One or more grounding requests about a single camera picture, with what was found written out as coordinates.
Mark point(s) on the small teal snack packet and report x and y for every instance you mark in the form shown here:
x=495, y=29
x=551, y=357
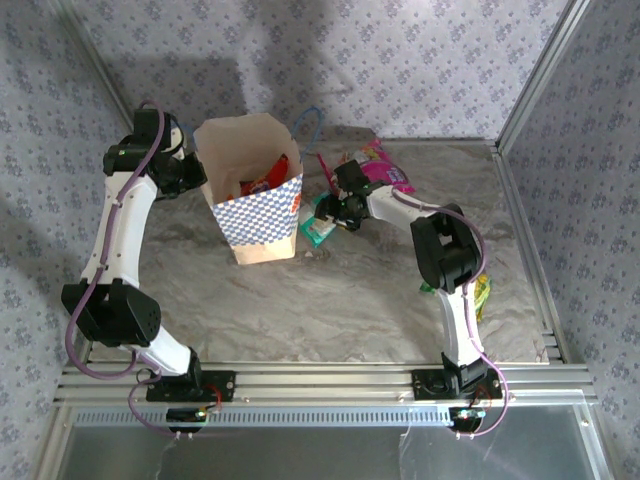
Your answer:
x=312, y=230

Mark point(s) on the pink snack packet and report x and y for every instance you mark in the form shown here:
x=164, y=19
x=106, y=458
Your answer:
x=392, y=172

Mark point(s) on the red candy bag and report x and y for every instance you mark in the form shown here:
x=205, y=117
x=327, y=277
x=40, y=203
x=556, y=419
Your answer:
x=277, y=172

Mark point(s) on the blue checkered paper bag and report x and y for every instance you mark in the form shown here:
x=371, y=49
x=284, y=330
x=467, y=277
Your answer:
x=260, y=225

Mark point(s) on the green yellow snack packet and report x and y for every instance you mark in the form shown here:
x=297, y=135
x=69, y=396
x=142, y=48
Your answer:
x=482, y=297

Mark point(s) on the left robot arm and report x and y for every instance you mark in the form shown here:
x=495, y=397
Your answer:
x=125, y=225

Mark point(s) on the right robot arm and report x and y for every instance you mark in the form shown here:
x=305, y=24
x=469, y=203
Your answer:
x=445, y=250

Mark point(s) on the grey metal sheet panel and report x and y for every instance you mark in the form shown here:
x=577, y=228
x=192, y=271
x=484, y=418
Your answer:
x=300, y=455

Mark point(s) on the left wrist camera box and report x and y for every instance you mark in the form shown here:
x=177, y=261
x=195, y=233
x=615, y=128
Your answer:
x=176, y=140

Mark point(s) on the aluminium side rail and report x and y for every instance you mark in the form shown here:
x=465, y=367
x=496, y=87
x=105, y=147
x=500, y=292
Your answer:
x=515, y=200

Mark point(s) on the aluminium frame post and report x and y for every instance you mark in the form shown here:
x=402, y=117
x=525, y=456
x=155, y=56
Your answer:
x=75, y=25
x=539, y=75

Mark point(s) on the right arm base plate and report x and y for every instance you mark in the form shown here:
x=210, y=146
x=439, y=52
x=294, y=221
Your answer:
x=425, y=385

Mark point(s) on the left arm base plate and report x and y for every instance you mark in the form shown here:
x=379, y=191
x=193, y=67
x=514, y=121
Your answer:
x=225, y=385

